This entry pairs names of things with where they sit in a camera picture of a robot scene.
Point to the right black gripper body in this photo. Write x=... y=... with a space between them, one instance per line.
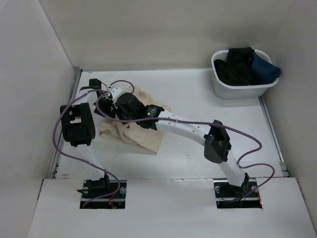
x=121 y=113

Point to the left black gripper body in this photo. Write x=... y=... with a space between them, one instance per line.
x=105 y=105

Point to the beige trousers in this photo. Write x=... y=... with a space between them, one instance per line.
x=146 y=139

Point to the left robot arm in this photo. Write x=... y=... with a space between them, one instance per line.
x=78 y=129

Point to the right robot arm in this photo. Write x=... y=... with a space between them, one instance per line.
x=214 y=139

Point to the black trousers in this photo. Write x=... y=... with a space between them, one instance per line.
x=236 y=69

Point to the navy blue trousers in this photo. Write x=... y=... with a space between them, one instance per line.
x=262 y=71

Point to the white laundry basket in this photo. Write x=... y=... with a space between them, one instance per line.
x=224 y=91

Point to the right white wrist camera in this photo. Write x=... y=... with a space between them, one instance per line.
x=115 y=91

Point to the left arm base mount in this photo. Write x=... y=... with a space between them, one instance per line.
x=116 y=196

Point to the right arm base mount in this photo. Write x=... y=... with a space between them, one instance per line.
x=226 y=199

